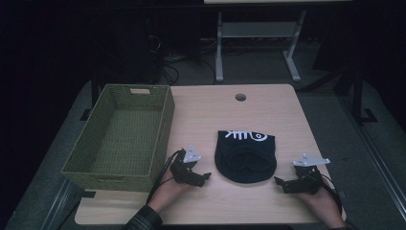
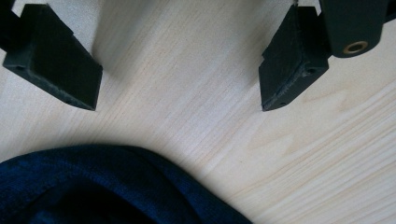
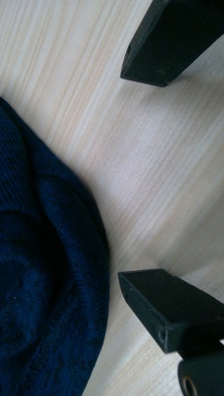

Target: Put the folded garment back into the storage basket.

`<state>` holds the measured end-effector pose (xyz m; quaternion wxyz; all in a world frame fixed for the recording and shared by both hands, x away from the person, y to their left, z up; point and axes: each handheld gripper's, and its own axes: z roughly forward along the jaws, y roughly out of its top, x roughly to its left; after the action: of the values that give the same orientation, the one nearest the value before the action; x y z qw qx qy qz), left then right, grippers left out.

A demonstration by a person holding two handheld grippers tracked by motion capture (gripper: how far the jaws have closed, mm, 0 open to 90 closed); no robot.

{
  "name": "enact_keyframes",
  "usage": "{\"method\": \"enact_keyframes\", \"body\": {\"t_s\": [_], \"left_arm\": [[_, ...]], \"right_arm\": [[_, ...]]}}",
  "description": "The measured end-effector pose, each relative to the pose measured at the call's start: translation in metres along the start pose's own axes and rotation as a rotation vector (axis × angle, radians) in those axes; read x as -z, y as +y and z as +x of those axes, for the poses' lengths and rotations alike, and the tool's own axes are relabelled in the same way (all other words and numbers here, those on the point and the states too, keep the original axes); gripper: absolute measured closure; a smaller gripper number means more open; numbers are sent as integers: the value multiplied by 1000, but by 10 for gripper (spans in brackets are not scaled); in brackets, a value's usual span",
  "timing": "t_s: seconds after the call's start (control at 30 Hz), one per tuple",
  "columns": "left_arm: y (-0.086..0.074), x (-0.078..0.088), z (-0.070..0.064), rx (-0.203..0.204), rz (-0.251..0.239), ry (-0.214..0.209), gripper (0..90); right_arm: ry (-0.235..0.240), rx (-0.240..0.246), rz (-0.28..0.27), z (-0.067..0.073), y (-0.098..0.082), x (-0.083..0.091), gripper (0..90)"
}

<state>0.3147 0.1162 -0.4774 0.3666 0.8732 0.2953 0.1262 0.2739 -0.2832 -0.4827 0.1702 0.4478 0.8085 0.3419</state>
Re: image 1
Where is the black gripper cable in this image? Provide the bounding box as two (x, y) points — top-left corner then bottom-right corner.
(320, 173), (345, 210)
(146, 149), (185, 205)

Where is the tangle of floor cables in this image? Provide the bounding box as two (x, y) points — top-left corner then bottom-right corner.
(147, 33), (218, 86)

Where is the white metal stand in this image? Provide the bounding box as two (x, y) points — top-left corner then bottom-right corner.
(214, 10), (307, 84)

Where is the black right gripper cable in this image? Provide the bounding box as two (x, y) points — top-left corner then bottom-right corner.
(320, 173), (345, 210)

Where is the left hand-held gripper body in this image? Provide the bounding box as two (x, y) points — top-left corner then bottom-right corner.
(169, 145), (205, 188)

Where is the green woven basket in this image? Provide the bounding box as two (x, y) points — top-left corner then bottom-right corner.
(60, 83), (176, 193)

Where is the grey metal floor rail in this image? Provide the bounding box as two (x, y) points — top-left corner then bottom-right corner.
(339, 95), (406, 222)
(39, 177), (84, 230)

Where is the black beanie with white print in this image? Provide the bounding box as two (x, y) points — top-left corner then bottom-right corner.
(214, 129), (278, 185)

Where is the person's left hand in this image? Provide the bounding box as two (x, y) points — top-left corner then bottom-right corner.
(147, 176), (193, 215)

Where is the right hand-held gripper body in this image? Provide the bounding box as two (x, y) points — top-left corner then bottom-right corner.
(290, 152), (331, 195)

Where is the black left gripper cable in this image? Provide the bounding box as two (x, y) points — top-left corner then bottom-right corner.
(146, 149), (185, 205)

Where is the black stand with foot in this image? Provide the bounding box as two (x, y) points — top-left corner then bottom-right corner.
(333, 63), (378, 127)

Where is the person's right hand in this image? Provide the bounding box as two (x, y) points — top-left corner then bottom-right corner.
(298, 177), (348, 229)

